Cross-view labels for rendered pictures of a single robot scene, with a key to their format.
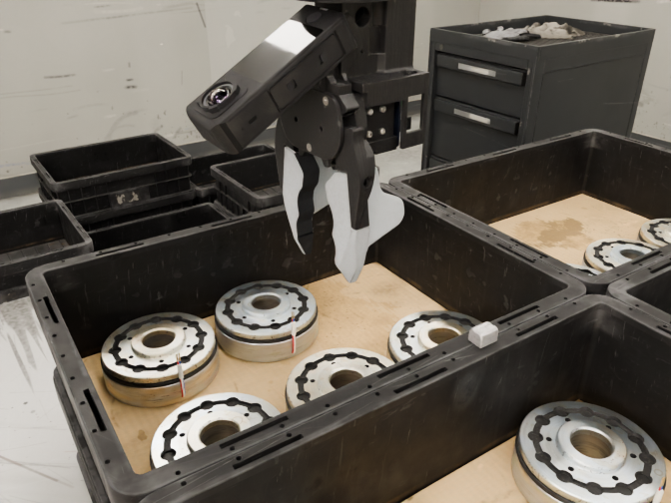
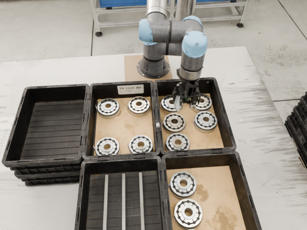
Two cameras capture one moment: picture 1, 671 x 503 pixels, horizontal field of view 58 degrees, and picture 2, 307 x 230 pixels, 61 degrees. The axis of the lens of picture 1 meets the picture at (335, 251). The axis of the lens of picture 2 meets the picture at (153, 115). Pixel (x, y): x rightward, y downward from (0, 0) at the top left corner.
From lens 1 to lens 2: 1.10 m
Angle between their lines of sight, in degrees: 83
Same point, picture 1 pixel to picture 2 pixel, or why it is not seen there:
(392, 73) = (184, 92)
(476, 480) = (150, 134)
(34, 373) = (237, 103)
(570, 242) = (216, 221)
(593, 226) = not seen: outside the picture
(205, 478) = (152, 86)
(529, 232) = (229, 214)
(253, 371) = (192, 117)
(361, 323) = (199, 140)
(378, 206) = (177, 104)
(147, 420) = not seen: hidden behind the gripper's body
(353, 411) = (153, 103)
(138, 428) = not seen: hidden behind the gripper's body
